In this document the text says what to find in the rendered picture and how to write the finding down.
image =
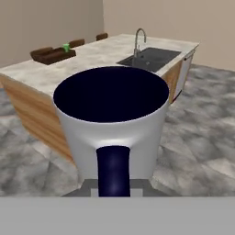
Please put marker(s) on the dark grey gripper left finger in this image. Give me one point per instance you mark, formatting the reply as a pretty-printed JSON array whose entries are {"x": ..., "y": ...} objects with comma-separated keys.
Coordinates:
[{"x": 88, "y": 187}]

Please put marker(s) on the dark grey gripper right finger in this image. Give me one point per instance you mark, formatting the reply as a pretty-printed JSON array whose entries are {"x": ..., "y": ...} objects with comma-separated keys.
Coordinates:
[{"x": 141, "y": 186}]

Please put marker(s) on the dark brown tray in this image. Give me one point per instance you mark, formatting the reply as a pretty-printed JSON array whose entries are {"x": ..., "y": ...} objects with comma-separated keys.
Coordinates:
[{"x": 53, "y": 56}]

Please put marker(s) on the green cup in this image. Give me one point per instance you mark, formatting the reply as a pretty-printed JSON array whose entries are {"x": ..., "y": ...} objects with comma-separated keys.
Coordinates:
[{"x": 66, "y": 47}]

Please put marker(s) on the wooden island cabinet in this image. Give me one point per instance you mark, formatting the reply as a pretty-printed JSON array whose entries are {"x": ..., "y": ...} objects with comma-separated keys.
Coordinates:
[{"x": 32, "y": 114}]

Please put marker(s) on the dark grey sink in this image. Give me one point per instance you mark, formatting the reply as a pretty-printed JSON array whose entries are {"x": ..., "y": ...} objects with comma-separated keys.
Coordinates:
[{"x": 153, "y": 58}]

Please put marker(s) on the silver tap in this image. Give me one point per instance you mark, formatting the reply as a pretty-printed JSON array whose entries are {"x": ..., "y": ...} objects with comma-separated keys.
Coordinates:
[{"x": 136, "y": 42}]

